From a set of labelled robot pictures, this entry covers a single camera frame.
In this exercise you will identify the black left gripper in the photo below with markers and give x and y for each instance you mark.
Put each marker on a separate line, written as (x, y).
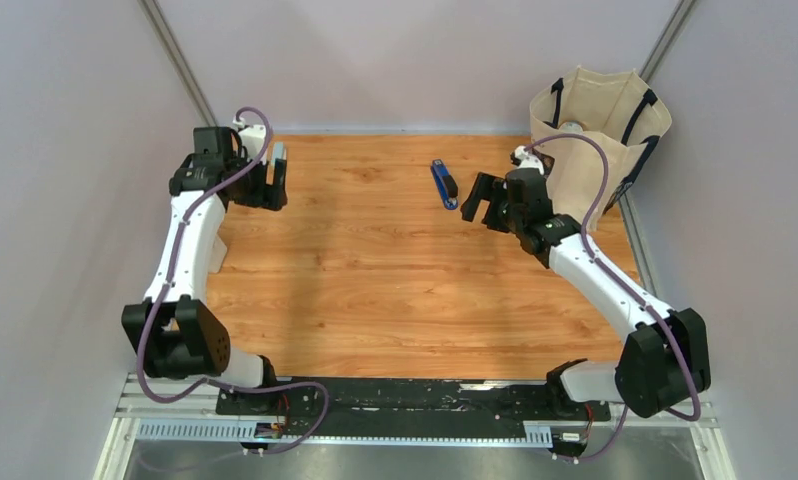
(275, 196)

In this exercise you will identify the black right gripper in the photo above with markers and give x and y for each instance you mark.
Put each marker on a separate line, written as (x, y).
(489, 188)

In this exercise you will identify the dark blue stapler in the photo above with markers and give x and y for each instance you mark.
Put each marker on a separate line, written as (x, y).
(446, 185)

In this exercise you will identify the light blue stapler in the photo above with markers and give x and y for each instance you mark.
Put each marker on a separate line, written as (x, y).
(279, 153)

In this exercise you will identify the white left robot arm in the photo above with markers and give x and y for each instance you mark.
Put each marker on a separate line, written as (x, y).
(173, 330)

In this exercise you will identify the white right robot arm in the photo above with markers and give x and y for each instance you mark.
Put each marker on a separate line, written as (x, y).
(665, 358)

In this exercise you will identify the object inside tote bag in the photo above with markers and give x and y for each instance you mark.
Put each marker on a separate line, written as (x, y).
(571, 127)

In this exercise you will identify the beige canvas tote bag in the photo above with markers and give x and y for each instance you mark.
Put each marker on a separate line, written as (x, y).
(623, 120)

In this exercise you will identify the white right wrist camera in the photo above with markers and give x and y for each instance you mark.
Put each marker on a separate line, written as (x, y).
(522, 157)

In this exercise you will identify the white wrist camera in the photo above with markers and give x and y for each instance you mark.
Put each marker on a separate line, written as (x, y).
(522, 157)
(251, 139)

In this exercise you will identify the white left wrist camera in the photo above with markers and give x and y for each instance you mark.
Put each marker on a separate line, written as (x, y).
(251, 139)

